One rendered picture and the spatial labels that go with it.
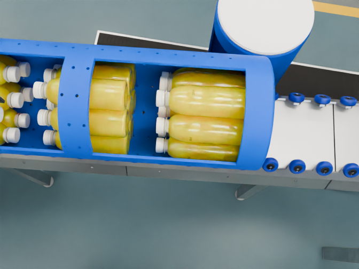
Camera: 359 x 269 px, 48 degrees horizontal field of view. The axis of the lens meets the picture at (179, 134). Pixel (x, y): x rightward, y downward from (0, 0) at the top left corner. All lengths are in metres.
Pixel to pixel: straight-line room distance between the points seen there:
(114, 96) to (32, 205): 1.33
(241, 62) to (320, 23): 1.62
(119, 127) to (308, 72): 1.41
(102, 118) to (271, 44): 0.52
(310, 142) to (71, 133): 0.68
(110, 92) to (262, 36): 0.48
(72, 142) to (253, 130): 0.40
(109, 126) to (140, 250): 1.18
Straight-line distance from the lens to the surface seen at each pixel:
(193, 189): 2.07
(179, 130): 0.94
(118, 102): 0.92
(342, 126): 1.27
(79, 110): 0.90
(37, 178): 1.93
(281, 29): 1.21
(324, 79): 2.20
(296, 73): 2.17
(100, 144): 1.01
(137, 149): 1.09
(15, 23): 2.53
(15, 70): 1.07
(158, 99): 0.92
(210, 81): 0.97
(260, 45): 1.17
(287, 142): 1.20
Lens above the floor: 2.05
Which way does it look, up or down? 75 degrees down
